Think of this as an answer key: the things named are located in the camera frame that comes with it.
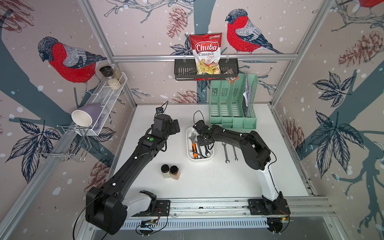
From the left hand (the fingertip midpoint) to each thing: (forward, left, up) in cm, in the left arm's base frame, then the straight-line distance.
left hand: (172, 119), depth 80 cm
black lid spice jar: (-22, +3, -15) cm, 27 cm away
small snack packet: (+25, -35, +8) cm, 44 cm away
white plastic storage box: (-8, -9, -22) cm, 25 cm away
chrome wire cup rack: (-18, +43, +4) cm, 47 cm away
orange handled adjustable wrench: (+2, -11, -23) cm, 25 cm away
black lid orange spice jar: (-24, -2, -15) cm, 28 cm away
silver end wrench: (-13, -32, -24) cm, 43 cm away
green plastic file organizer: (+36, -38, -24) cm, 58 cm away
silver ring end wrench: (-7, -20, -25) cm, 32 cm away
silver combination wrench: (-5, -14, -24) cm, 28 cm away
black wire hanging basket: (+34, -6, +9) cm, 35 cm away
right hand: (+1, -17, -24) cm, 29 cm away
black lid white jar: (+18, +34, +11) cm, 40 cm away
